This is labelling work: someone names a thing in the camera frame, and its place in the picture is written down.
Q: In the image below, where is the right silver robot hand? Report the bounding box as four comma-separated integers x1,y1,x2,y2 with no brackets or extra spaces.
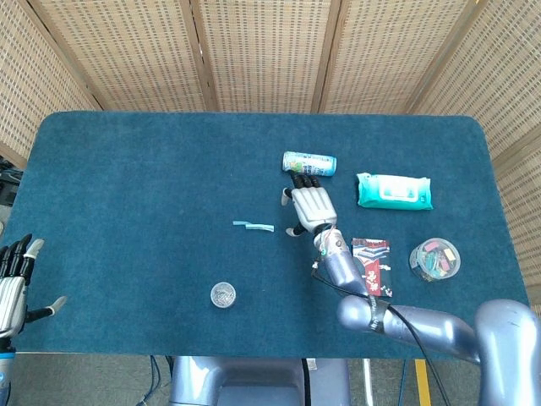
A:
280,168,339,238

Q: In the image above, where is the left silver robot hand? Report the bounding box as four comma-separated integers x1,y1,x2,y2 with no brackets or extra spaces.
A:
0,233,68,339

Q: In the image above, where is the light blue toothbrush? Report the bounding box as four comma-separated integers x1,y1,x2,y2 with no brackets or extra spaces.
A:
232,219,276,233

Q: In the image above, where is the blue green beverage can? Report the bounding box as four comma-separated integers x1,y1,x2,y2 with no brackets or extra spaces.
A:
281,151,338,178

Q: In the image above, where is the teal wet wipes pack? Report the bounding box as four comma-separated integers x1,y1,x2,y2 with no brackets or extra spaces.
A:
356,172,434,211

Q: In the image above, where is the red black snack packet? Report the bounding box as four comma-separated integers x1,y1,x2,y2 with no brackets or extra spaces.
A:
351,237,394,299

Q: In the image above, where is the black equipment beside table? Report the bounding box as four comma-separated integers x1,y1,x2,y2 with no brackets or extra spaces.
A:
0,156,23,209

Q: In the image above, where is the small clear round pin jar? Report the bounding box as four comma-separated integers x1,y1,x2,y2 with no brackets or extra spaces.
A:
210,282,238,310

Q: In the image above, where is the clear tub of colourful clips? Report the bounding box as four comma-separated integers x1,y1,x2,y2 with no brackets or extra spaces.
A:
408,237,462,283

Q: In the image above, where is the woven bamboo screen panel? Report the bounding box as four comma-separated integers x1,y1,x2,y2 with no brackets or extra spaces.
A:
0,0,103,170
27,0,219,113
312,0,485,115
407,0,541,316
188,0,342,114

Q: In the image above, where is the silver-blue robot torso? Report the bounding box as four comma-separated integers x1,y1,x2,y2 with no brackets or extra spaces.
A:
168,356,352,406

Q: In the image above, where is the yellow floor tape strip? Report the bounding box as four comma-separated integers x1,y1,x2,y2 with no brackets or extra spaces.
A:
414,359,433,406

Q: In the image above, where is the black strap on right arm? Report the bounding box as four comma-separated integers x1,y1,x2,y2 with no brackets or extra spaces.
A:
366,295,391,337

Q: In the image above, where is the blue cable under table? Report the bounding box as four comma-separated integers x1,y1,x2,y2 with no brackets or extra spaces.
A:
141,356,165,406

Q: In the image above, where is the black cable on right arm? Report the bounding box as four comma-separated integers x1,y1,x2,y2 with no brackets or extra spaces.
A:
310,260,451,406

